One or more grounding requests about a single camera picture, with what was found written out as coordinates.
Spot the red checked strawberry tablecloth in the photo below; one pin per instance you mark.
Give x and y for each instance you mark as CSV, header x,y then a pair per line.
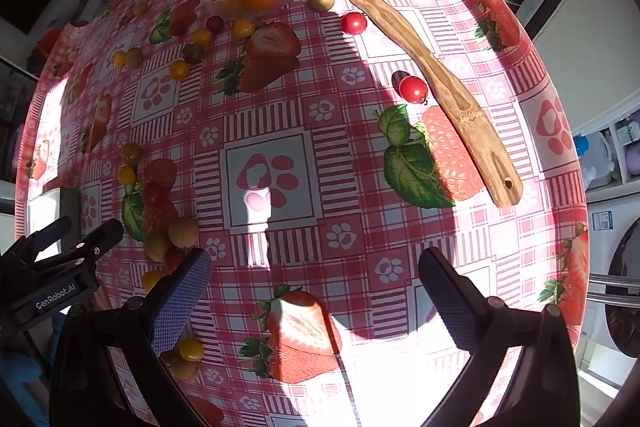
x,y
320,217

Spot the white square tray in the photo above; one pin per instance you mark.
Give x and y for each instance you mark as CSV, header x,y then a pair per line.
x,y
45,212

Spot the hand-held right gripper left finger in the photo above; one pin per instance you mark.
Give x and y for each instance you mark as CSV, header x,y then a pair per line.
x,y
181,302

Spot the long wooden spatula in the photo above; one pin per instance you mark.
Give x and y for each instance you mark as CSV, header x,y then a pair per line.
x,y
425,67

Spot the dark red cherry tomato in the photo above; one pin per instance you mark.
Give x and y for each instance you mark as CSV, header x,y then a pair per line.
x,y
214,23

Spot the white bottle with blue cap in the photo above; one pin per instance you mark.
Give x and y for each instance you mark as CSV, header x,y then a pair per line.
x,y
592,159

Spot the pale green cherry tomato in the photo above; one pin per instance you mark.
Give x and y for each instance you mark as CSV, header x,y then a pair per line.
x,y
133,56

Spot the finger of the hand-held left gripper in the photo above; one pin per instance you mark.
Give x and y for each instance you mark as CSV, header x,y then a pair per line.
x,y
45,237
95,244

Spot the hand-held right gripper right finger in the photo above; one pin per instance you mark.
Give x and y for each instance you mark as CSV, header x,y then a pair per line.
x,y
450,302

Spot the metal bar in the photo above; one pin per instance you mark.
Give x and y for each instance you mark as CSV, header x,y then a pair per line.
x,y
617,284

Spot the white washing machine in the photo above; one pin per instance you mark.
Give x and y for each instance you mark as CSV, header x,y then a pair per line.
x,y
617,257

